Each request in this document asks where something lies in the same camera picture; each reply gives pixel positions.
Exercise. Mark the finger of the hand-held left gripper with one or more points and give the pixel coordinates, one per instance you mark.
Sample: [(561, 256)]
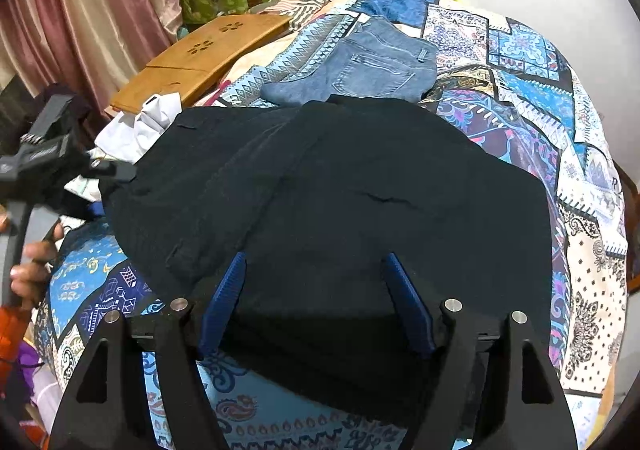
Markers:
[(96, 210), (115, 169)]

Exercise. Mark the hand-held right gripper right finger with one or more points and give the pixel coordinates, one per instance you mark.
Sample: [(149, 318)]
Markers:
[(410, 300)]

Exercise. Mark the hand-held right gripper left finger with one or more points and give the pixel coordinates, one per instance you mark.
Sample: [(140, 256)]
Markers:
[(225, 300)]

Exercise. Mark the black pants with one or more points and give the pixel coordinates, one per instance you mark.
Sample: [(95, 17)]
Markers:
[(350, 180)]

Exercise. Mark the person's left hand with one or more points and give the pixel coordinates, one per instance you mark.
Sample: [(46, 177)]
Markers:
[(30, 275)]

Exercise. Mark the white cloth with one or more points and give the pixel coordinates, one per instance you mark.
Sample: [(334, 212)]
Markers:
[(150, 119)]

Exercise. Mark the wooden lap desk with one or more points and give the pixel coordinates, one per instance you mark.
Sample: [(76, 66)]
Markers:
[(200, 59)]

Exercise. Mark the pink striped curtain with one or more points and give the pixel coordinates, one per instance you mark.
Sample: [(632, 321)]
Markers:
[(90, 19)]

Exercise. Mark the purple cloth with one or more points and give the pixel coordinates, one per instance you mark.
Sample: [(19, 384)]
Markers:
[(30, 360)]

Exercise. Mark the blue jeans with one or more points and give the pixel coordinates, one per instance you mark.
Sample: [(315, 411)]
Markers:
[(370, 64)]

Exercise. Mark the striped cloth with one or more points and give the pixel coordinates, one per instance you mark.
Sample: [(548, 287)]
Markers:
[(295, 12)]

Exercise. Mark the patchwork blue bedspread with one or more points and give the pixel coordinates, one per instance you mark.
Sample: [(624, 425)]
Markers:
[(525, 79)]

